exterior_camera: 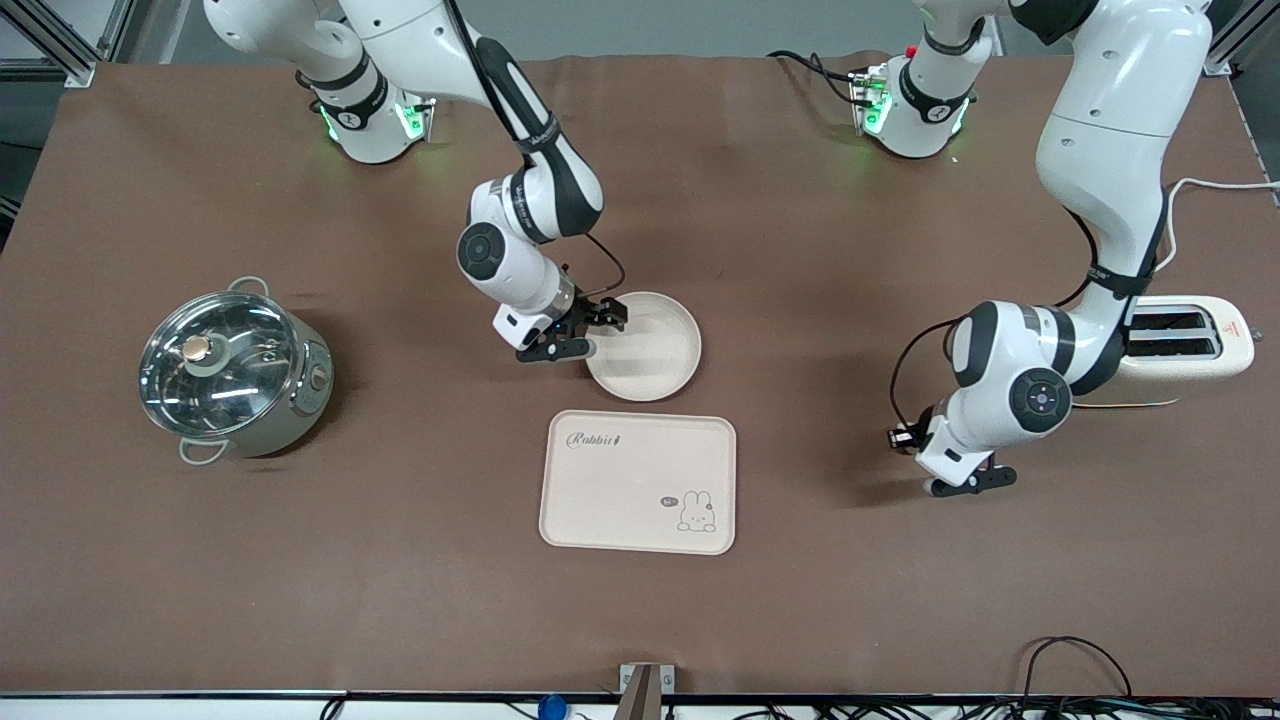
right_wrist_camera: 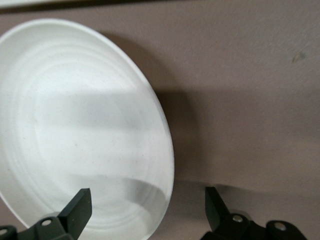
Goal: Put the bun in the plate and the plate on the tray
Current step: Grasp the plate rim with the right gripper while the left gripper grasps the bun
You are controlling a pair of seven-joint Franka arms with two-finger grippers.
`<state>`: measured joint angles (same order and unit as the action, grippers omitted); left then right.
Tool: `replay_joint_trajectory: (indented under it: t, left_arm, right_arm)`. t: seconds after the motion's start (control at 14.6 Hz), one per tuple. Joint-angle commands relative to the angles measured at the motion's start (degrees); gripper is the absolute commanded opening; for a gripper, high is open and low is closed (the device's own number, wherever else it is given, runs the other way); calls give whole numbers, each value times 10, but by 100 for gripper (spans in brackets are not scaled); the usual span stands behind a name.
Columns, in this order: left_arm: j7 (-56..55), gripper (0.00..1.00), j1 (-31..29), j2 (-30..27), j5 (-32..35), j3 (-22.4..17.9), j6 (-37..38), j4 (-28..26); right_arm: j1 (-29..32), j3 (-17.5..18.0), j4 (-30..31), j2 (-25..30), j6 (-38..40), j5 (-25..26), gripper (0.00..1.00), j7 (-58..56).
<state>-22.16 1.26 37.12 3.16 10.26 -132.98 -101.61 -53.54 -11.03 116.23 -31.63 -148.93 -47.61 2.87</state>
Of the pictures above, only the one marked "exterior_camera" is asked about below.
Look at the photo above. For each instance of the round beige plate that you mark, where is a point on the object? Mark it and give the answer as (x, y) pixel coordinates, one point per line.
(655, 350)

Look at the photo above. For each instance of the blue round knob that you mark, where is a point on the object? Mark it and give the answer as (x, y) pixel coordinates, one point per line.
(551, 708)

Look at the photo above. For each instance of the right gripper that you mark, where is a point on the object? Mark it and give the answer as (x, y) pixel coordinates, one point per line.
(585, 313)

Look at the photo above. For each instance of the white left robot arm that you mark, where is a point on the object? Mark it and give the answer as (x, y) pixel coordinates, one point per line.
(1100, 110)

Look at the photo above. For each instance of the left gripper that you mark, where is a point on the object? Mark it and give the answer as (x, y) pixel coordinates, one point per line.
(912, 436)

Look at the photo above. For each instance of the stainless steel cooking pot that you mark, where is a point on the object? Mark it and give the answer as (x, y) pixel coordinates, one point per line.
(300, 400)

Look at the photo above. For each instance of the aluminium frame profile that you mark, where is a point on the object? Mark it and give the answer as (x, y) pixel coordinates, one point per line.
(1235, 35)
(60, 40)

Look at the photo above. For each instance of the beige rabbit print tray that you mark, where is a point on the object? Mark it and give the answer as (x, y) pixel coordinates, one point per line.
(630, 490)

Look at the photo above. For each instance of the glass pot lid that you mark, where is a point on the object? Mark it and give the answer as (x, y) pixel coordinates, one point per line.
(220, 365)

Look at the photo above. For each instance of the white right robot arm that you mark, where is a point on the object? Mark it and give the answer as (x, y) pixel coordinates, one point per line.
(500, 262)

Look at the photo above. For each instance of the cream two-slot toaster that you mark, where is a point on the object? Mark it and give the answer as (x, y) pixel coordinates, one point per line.
(1225, 352)

